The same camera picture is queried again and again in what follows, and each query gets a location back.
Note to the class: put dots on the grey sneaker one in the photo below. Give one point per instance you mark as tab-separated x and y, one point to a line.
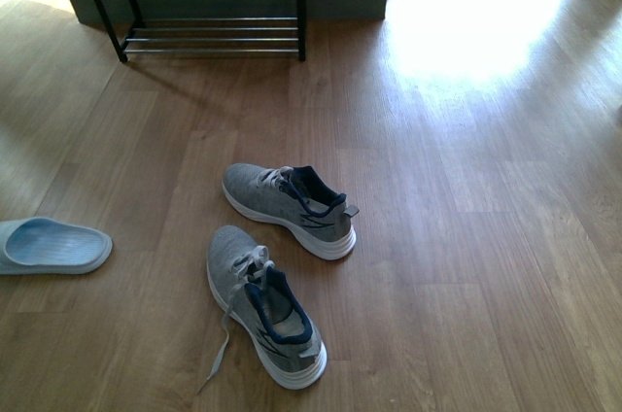
249	288
297	199

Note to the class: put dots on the light blue slipper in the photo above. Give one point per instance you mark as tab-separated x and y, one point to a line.
41	245

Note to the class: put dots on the black metal shoe rack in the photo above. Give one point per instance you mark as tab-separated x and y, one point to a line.
204	27

